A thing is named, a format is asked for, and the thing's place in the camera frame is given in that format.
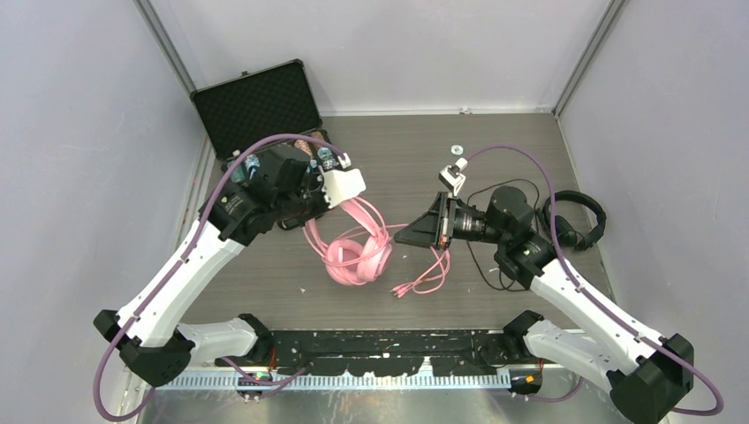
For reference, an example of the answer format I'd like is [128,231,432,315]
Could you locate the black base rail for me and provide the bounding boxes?
[231,329,548,377]

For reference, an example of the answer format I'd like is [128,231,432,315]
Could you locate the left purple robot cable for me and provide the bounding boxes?
[93,133,351,424]

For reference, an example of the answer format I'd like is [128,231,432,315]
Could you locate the black poker chip case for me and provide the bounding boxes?
[190,58,351,231]

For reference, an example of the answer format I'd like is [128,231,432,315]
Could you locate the black headphones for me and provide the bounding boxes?
[536,190,608,251]

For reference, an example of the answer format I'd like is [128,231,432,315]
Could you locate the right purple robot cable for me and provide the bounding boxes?
[455,145,725,418]

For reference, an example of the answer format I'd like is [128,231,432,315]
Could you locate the pink headphones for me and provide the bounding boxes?
[303,197,392,286]

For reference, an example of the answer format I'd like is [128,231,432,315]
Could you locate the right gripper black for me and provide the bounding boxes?
[396,190,509,249]

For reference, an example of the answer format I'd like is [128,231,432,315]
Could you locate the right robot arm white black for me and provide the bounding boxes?
[394,185,694,423]

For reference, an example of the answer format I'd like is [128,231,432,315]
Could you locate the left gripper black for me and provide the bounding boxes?
[275,164,338,226]

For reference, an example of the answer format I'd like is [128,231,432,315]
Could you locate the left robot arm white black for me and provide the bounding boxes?
[94,143,366,388]

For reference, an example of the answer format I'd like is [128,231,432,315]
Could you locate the black headphone cable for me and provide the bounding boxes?
[465,178,549,293]

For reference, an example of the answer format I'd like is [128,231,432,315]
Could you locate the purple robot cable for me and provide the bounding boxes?
[455,145,725,418]
[93,133,351,424]

